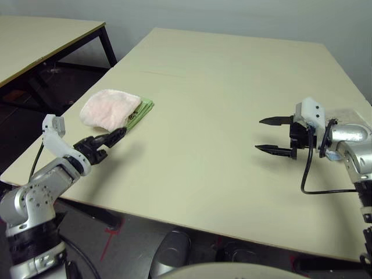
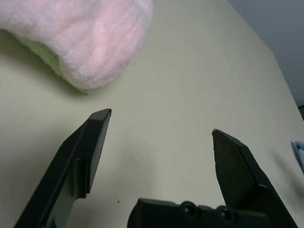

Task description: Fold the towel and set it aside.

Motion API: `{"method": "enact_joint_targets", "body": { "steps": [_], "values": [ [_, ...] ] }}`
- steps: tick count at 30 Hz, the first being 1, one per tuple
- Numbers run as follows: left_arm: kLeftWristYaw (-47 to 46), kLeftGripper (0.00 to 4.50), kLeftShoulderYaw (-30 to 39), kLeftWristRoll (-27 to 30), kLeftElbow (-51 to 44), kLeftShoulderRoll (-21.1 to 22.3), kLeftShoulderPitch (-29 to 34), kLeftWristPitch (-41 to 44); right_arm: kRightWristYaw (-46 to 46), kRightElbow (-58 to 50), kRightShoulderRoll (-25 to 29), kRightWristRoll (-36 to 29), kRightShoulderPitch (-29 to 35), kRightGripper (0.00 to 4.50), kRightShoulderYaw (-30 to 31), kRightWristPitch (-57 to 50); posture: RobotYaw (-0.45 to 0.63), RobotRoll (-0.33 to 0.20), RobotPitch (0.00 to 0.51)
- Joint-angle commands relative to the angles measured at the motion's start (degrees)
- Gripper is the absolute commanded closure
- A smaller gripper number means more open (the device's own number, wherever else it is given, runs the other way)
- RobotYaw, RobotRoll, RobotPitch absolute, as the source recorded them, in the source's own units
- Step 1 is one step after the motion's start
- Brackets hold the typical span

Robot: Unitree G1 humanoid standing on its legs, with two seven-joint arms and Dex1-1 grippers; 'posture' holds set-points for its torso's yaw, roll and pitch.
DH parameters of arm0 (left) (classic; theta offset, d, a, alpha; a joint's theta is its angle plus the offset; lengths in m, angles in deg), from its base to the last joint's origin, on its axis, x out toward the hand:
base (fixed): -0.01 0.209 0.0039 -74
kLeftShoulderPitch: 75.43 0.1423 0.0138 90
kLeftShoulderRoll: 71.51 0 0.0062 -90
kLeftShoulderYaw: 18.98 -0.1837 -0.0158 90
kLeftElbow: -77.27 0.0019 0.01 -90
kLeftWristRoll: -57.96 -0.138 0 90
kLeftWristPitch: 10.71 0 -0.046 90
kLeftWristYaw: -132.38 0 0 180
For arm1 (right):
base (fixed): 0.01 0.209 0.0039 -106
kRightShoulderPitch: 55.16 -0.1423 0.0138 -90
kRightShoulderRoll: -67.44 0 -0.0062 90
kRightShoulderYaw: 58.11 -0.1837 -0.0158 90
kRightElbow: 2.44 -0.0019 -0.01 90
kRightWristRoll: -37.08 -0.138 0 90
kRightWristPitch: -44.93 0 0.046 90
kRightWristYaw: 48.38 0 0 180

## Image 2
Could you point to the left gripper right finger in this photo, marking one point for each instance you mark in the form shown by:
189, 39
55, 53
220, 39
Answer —
237, 171

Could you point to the pink towel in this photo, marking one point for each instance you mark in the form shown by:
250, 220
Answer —
95, 35

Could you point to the blue folded towel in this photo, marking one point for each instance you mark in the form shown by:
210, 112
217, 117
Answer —
299, 152

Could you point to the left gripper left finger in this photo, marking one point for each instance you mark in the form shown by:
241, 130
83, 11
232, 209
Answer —
71, 166

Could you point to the green folded towel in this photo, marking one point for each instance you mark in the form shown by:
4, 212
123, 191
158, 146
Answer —
45, 51

